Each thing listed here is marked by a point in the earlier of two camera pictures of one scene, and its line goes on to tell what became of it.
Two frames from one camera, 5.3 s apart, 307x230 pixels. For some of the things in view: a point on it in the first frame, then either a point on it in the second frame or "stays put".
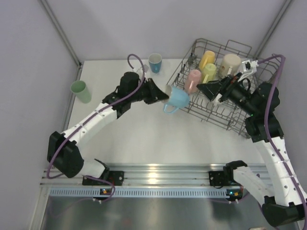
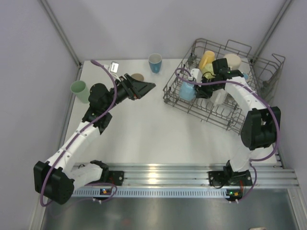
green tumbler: x=81 y=92 stays put
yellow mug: x=208 y=57 stays put
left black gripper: x=155 y=94 to x=134 y=89
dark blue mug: x=155 y=60 stays put
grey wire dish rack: x=206 y=60 stays put
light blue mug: x=180 y=98 to x=187 y=91
